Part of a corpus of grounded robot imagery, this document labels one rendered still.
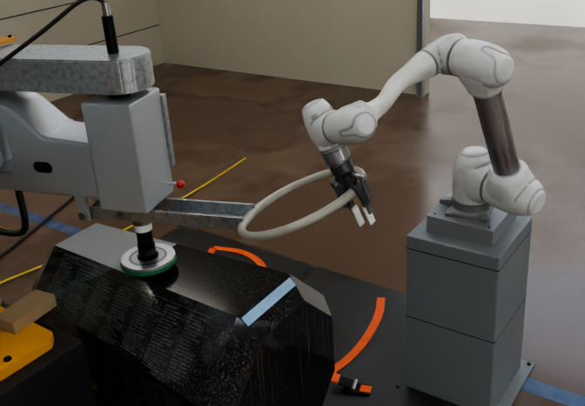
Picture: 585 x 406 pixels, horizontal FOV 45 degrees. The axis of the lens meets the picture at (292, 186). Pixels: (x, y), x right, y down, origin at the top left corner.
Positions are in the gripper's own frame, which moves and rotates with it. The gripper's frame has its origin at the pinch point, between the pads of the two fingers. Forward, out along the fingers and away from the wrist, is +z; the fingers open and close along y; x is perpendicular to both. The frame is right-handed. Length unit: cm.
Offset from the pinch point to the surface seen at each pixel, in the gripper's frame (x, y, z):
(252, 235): 23.4, 27.6, -9.9
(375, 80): -460, 275, 53
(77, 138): 24, 87, -60
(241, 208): 2, 50, -12
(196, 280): 18, 74, 7
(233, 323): 32, 48, 18
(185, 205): 7, 71, -20
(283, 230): 22.4, 14.3, -9.5
